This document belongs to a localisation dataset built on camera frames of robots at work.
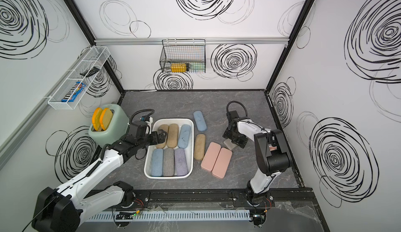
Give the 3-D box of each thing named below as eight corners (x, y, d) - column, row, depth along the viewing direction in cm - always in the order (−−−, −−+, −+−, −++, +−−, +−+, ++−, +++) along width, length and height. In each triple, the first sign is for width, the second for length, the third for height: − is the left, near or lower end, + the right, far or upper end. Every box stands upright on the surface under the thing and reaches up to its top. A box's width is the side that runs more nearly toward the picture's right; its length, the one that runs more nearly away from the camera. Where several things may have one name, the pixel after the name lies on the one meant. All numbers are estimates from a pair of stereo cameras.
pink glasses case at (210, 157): (199, 168, 84) (199, 166, 83) (209, 142, 94) (209, 140, 92) (212, 173, 83) (212, 172, 81) (221, 146, 92) (222, 145, 91)
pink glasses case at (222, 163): (210, 175, 82) (211, 173, 80) (221, 147, 92) (221, 146, 90) (223, 181, 80) (224, 180, 79) (233, 152, 90) (233, 151, 88)
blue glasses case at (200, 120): (198, 132, 99) (197, 129, 97) (193, 114, 108) (192, 111, 106) (207, 130, 100) (207, 127, 98) (201, 112, 109) (201, 109, 107)
